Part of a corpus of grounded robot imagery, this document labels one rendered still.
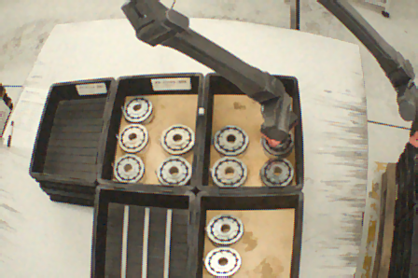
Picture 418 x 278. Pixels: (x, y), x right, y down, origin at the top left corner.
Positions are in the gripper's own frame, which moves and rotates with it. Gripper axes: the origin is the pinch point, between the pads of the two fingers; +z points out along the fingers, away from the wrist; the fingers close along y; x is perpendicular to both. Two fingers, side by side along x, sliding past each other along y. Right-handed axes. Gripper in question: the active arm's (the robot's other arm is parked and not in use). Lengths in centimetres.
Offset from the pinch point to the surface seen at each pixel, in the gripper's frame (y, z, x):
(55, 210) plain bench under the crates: -69, 16, 46
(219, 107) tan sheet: -1.9, 3.7, 22.5
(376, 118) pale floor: 99, 88, -11
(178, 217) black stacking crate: -37.2, 3.9, 5.7
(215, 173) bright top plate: -20.4, 1.0, 6.5
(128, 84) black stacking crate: -17, -4, 49
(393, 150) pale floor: 88, 88, -33
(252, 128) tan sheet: -0.9, 3.9, 9.9
